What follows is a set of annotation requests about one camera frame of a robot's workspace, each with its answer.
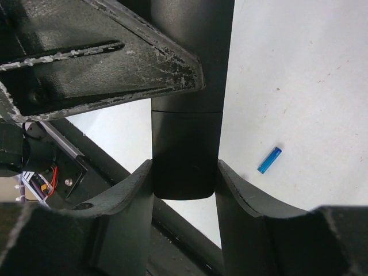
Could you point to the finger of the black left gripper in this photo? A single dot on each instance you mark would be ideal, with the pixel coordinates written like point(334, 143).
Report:
point(61, 58)

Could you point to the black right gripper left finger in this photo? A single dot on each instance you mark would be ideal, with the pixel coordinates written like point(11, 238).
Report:
point(105, 235)

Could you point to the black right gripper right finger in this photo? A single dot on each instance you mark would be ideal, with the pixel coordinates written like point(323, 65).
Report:
point(261, 235)

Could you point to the blue battery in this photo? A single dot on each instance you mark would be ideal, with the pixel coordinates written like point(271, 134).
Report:
point(269, 160)

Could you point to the black remote control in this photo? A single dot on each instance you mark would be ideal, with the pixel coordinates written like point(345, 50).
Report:
point(186, 125)

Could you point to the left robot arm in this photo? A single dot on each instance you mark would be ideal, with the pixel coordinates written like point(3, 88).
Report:
point(17, 149)

